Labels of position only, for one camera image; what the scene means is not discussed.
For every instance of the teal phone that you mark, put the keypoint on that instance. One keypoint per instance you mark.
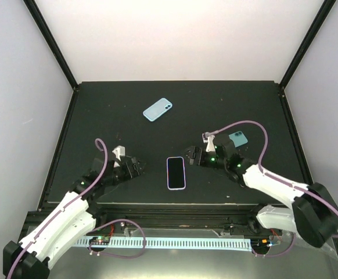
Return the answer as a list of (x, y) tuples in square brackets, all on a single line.
[(238, 138)]

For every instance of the small circuit board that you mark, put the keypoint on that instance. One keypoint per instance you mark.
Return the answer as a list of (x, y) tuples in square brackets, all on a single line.
[(99, 240), (265, 242)]

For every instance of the right small circuit board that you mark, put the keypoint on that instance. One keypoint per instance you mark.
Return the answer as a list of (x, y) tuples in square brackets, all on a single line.
[(265, 242)]

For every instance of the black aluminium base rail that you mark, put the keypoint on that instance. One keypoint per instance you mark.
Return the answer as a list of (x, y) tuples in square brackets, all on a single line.
[(234, 219)]

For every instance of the light blue slotted cable duct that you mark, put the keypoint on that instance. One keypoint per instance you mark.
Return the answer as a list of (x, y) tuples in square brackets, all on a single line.
[(224, 244)]

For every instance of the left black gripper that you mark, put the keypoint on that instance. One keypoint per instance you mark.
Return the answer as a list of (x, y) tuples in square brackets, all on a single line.
[(129, 173)]

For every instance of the left small circuit board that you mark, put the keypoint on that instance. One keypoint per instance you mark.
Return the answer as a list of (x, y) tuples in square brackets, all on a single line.
[(99, 240)]

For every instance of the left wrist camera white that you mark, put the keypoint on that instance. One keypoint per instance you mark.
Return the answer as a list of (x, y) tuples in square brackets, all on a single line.
[(119, 153)]

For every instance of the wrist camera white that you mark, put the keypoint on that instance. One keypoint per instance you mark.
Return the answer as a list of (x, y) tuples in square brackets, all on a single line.
[(208, 139), (119, 153)]

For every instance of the black phone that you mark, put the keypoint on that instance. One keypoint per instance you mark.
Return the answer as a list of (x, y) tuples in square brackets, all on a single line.
[(176, 173)]

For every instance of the right black frame post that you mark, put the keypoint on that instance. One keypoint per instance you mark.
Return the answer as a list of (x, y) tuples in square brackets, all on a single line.
[(309, 37)]

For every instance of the light blue phone case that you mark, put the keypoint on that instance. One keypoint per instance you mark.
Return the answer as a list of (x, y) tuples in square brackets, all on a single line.
[(156, 110)]

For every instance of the lilac phone case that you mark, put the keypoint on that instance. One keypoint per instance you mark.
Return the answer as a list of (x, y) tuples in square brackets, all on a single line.
[(167, 174)]

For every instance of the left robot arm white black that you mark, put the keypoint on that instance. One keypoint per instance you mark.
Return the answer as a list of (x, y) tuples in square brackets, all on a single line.
[(36, 254)]

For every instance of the left black frame post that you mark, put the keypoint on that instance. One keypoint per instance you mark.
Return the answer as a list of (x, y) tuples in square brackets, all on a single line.
[(44, 29)]

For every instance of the black frame post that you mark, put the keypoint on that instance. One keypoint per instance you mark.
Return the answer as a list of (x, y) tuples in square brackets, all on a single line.
[(44, 29), (309, 37)]

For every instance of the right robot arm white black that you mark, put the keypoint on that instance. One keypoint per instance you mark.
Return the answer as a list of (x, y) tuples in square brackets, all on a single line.
[(309, 211)]

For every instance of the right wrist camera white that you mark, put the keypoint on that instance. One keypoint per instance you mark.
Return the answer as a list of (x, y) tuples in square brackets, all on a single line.
[(208, 139)]

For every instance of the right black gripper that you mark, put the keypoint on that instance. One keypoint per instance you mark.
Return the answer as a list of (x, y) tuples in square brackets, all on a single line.
[(194, 150)]

